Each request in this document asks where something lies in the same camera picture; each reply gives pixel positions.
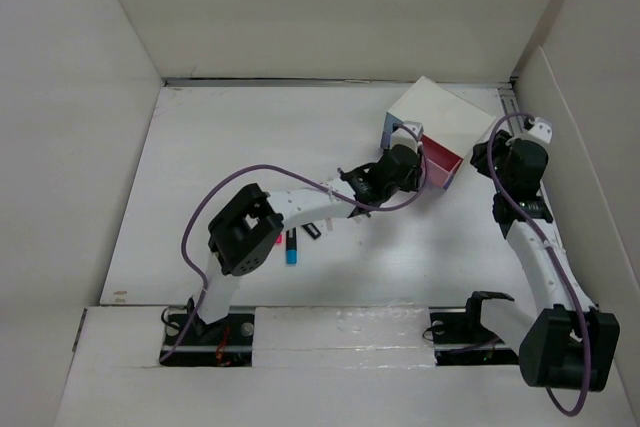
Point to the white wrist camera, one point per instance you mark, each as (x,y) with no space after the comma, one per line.
(408,134)
(537,130)

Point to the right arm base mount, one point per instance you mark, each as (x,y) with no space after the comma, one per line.
(460,340)

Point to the blue drawer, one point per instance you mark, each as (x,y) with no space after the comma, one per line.
(387,132)

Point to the pink drawer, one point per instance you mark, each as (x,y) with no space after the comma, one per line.
(442,164)

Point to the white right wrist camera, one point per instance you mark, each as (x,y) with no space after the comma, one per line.
(537,130)

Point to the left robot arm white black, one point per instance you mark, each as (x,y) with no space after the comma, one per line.
(243,233)

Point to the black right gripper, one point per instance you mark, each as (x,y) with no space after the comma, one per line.
(479,158)

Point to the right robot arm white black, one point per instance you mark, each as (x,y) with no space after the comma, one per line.
(568,340)

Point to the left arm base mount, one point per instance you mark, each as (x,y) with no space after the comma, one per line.
(225,344)

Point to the green gel pen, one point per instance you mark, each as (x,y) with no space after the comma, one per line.
(361,217)

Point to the blue highlighter marker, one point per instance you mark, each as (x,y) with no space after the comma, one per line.
(291,248)

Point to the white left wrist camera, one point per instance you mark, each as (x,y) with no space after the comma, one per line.
(408,134)

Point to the white drawer organizer box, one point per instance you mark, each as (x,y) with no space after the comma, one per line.
(446,117)

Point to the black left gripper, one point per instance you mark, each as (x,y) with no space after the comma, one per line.
(411,184)

